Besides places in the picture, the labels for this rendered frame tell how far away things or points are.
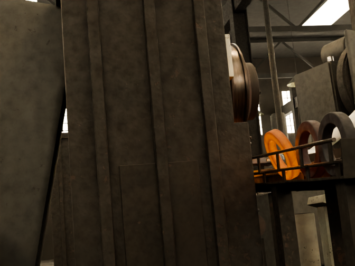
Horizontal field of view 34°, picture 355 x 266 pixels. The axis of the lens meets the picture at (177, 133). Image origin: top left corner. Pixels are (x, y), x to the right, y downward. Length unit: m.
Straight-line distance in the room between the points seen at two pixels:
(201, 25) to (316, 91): 4.31
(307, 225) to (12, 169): 1.69
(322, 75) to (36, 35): 4.04
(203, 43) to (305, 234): 1.56
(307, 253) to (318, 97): 3.30
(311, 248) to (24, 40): 1.96
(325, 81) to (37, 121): 4.10
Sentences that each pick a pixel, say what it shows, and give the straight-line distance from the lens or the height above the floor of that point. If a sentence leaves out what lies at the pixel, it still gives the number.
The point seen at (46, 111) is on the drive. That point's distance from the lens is 2.95.
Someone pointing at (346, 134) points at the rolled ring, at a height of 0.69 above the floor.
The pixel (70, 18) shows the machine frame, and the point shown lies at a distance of 2.30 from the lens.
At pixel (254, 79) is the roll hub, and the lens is 2.70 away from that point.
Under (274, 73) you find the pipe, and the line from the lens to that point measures 9.72.
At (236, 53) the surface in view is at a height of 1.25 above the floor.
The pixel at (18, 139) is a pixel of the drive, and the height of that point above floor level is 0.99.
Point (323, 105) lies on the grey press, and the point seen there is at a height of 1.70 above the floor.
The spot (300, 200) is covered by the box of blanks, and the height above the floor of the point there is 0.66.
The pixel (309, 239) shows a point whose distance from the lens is 3.46.
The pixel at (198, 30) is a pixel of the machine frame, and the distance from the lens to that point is 2.30.
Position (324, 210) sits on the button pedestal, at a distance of 3.56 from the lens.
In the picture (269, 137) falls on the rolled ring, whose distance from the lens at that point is 2.04.
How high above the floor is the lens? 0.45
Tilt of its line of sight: 10 degrees up
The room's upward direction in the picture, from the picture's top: 5 degrees counter-clockwise
